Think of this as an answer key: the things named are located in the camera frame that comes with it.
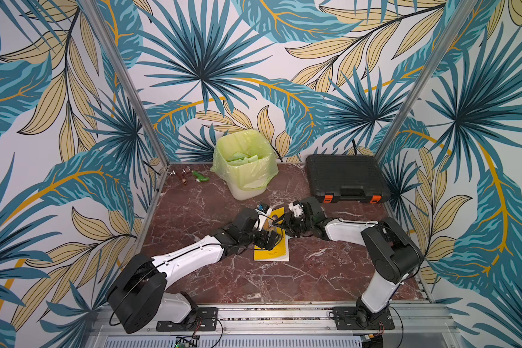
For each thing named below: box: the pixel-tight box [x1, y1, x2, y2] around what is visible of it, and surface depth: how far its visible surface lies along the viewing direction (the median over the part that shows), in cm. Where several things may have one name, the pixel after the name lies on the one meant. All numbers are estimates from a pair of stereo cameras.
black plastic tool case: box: [305, 154, 391, 204], surface depth 105 cm
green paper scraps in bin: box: [227, 152, 259, 167], surface depth 103 cm
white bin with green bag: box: [210, 129, 280, 201], surface depth 96 cm
